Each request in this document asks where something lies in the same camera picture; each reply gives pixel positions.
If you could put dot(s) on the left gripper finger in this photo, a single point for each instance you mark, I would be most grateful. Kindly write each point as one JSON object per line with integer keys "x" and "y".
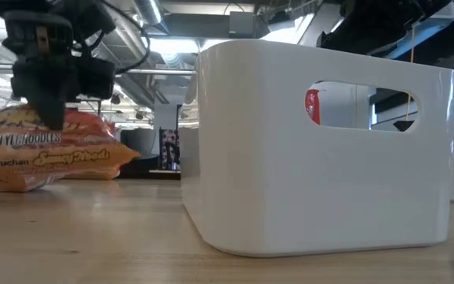
{"x": 34, "y": 104}
{"x": 53, "y": 114}

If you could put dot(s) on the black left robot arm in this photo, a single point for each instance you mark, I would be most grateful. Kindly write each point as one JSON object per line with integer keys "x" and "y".
{"x": 73, "y": 16}

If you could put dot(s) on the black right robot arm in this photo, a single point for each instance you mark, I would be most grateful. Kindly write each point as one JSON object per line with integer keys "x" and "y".
{"x": 369, "y": 23}

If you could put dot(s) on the patterned banner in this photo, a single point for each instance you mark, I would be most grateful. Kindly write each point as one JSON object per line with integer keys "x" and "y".
{"x": 170, "y": 150}

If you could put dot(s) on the ceiling light panel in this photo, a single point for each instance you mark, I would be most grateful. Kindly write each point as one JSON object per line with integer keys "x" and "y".
{"x": 173, "y": 45}

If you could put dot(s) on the grey ceiling box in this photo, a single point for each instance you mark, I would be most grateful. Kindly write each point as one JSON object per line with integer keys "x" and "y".
{"x": 246, "y": 24}

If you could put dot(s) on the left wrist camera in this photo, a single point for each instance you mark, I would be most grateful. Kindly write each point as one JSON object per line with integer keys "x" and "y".
{"x": 97, "y": 79}

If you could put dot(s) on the silver ceiling duct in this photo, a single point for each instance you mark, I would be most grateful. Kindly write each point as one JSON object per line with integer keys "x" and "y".
{"x": 150, "y": 11}

